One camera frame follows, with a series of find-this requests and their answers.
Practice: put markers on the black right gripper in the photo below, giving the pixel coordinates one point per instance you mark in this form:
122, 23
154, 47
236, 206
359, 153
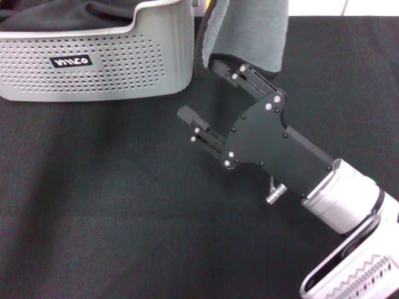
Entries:
274, 146

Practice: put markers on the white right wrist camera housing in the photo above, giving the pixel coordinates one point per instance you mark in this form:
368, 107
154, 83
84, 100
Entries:
358, 274

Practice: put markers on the black tablecloth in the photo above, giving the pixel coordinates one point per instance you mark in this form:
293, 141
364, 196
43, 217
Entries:
93, 202

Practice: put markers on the black cloth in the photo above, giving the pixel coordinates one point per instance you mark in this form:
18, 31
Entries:
62, 17

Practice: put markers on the yellow grey towel black edge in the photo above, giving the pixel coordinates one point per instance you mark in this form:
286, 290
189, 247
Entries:
249, 31

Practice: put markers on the grey perforated plastic storage box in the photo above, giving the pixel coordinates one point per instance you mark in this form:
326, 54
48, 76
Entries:
124, 78

